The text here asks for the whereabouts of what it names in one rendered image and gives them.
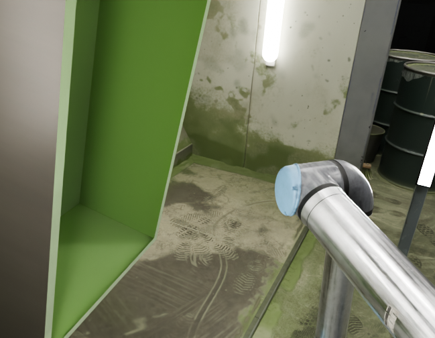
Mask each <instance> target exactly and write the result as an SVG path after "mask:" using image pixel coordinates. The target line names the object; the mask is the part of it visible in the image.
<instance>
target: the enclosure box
mask: <svg viewBox="0 0 435 338"><path fill-rule="evenodd" d="M210 1H211V0H0V338H69V336H71V334H72V333H73V332H74V331H75V330H76V329H77V328H78V326H79V325H80V324H81V323H82V322H83V321H84V320H85V318H87V316H89V314H90V313H91V312H92V311H93V310H94V309H95V307H96V306H97V305H98V304H99V303H100V302H101V301H102V299H104V297H106V295H107V294H108V293H109V292H110V291H111V290H112V289H113V287H114V286H115V285H116V284H117V283H118V282H119V281H120V279H122V277H124V275H125V274H126V273H127V272H128V271H129V270H130V268H131V267H132V266H133V265H134V264H135V263H136V261H137V260H138V259H139V258H140V257H141V256H142V255H143V254H144V253H145V252H146V251H147V249H148V248H149V247H150V246H151V245H152V244H153V242H154V241H155V240H156V239H157V235H158V230H159V226H160V221H161V218H162V212H163V209H164V203H165V200H166V195H167V191H168V186H169V182H170V177H171V173H172V168H173V165H174V159H175V156H176V150H177V147H178V142H179V139H180V133H181V129H182V124H183V120H184V116H185V112H186V106H187V103H188V98H189V94H190V89H191V86H192V80H193V77H194V71H195V68H196V63H197V59H198V53H199V50H200V45H201V41H202V36H203V33H204V27H205V24H206V19H207V15H208V10H209V6H210Z"/></svg>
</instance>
